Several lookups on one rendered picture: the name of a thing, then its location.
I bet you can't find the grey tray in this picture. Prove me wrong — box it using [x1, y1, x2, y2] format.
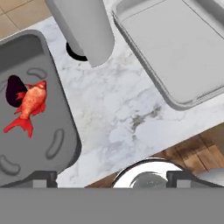
[111, 0, 224, 112]

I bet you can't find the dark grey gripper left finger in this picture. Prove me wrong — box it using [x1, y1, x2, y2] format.
[0, 170, 59, 189]

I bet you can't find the grey sink tap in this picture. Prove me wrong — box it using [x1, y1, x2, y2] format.
[44, 0, 116, 68]

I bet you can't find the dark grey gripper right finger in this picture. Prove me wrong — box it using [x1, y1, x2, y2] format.
[166, 170, 224, 189]

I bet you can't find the dark purple eggplant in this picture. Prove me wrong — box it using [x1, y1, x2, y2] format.
[5, 74, 29, 109]

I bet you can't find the red fish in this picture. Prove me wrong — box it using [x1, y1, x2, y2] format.
[3, 80, 48, 139]

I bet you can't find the grey kitchen sink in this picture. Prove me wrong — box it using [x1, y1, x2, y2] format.
[0, 29, 83, 188]

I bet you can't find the silver round bowl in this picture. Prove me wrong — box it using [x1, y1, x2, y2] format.
[111, 157, 224, 189]

